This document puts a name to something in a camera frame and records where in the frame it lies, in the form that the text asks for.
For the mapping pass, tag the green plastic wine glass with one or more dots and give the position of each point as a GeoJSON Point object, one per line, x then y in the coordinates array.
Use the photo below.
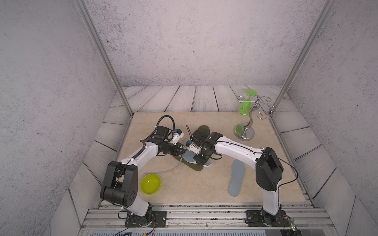
{"type": "Point", "coordinates": [245, 102]}

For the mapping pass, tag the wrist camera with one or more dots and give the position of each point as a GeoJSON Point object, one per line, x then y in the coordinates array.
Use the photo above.
{"type": "Point", "coordinates": [177, 135]}
{"type": "Point", "coordinates": [193, 147]}

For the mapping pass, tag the right aluminium frame post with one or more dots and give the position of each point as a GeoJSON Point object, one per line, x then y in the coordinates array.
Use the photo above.
{"type": "Point", "coordinates": [314, 33]}

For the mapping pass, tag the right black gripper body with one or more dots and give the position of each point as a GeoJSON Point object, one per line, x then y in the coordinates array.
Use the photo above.
{"type": "Point", "coordinates": [202, 157]}

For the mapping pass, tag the aluminium front rail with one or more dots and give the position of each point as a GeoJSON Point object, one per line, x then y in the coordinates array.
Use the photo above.
{"type": "Point", "coordinates": [215, 217]}

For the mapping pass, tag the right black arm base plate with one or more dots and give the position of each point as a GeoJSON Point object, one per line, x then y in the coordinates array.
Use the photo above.
{"type": "Point", "coordinates": [260, 218]}

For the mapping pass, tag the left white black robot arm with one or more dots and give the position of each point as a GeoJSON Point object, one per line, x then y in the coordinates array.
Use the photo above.
{"type": "Point", "coordinates": [120, 184]}

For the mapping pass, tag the aluminium frame post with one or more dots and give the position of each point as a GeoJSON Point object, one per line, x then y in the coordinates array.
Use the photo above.
{"type": "Point", "coordinates": [314, 33]}
{"type": "Point", "coordinates": [85, 15]}

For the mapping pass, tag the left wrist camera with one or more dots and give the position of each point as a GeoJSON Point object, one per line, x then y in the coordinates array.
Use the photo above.
{"type": "Point", "coordinates": [177, 135]}

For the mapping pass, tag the silver metal cup stand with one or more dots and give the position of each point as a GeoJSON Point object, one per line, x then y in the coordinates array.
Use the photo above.
{"type": "Point", "coordinates": [245, 131]}

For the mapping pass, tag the olive green shoe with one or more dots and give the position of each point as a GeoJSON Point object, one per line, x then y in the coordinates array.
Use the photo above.
{"type": "Point", "coordinates": [195, 167]}
{"type": "Point", "coordinates": [200, 134]}

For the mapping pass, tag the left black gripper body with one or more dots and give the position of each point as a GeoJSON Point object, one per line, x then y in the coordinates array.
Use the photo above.
{"type": "Point", "coordinates": [171, 149]}

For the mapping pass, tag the left aluminium frame post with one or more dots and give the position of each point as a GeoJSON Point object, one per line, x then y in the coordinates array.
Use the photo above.
{"type": "Point", "coordinates": [85, 15]}

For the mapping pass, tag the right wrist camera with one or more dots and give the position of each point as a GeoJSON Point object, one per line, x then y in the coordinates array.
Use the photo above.
{"type": "Point", "coordinates": [193, 147]}

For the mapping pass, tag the lime green bowl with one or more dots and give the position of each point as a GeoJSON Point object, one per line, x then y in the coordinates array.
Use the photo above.
{"type": "Point", "coordinates": [150, 184]}

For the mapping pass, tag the grey blue insole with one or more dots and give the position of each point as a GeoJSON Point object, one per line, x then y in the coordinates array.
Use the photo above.
{"type": "Point", "coordinates": [237, 176]}
{"type": "Point", "coordinates": [188, 156]}

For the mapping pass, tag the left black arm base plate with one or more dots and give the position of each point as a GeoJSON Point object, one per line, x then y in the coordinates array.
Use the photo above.
{"type": "Point", "coordinates": [153, 218]}

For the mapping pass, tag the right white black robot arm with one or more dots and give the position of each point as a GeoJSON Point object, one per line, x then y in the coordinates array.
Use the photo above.
{"type": "Point", "coordinates": [268, 167]}

